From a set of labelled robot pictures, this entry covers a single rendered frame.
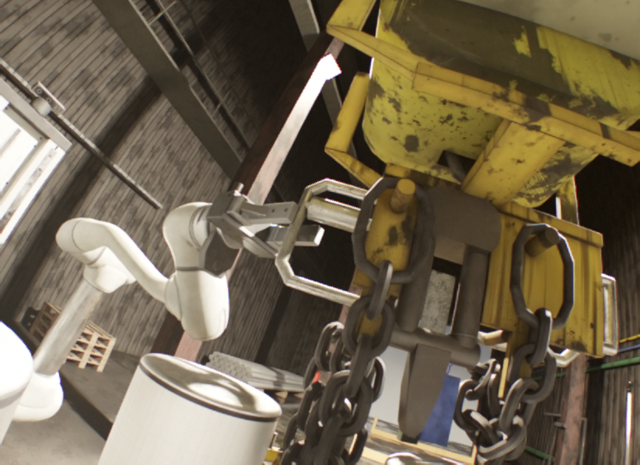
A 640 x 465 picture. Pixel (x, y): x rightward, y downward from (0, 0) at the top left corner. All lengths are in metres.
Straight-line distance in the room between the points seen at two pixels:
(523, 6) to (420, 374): 0.46
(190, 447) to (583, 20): 0.64
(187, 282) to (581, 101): 0.66
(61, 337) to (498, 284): 1.22
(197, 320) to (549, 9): 0.76
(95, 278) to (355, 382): 0.99
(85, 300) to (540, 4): 1.31
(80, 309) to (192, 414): 0.94
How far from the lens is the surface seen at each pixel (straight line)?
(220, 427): 0.30
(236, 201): 0.45
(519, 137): 0.34
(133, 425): 0.33
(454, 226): 0.38
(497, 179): 0.39
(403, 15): 0.41
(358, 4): 0.42
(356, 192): 0.45
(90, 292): 1.18
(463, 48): 0.38
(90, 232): 0.96
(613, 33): 0.54
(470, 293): 0.38
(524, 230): 0.41
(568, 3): 0.51
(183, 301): 0.65
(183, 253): 0.62
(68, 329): 1.23
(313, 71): 4.53
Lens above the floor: 1.40
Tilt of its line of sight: 22 degrees up
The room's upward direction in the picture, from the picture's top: 21 degrees clockwise
